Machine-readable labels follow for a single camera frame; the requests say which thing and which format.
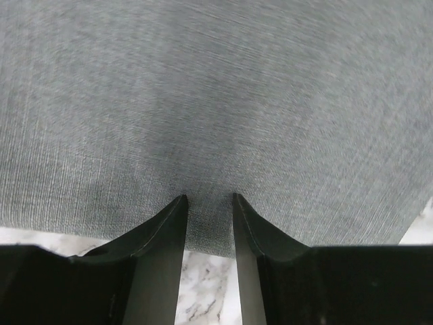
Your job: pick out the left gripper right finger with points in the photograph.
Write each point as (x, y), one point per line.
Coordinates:
(266, 267)

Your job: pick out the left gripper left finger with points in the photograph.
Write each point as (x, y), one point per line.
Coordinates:
(150, 258)

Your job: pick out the grey cloth napkin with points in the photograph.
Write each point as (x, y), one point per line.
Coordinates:
(318, 112)

